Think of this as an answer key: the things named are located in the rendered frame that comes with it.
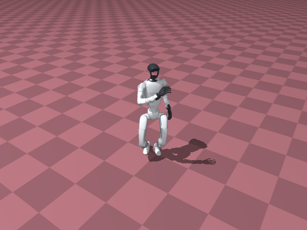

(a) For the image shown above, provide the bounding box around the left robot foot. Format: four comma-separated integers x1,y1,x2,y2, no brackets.
153,143,161,156

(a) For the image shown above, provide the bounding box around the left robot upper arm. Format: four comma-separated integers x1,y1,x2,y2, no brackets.
161,79,168,87

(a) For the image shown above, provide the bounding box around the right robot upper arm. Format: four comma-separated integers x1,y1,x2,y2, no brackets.
137,82,146,106

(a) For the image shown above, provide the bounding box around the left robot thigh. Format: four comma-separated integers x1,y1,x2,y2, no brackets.
158,112,168,145

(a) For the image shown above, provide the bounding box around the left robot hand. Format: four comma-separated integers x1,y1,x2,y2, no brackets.
166,104,172,120

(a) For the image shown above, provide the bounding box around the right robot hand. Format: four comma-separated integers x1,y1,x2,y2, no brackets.
155,86,171,100

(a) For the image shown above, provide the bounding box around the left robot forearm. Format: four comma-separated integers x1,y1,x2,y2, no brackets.
162,94,170,108

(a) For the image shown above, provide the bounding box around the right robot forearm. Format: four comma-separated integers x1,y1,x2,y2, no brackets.
138,94,157,104

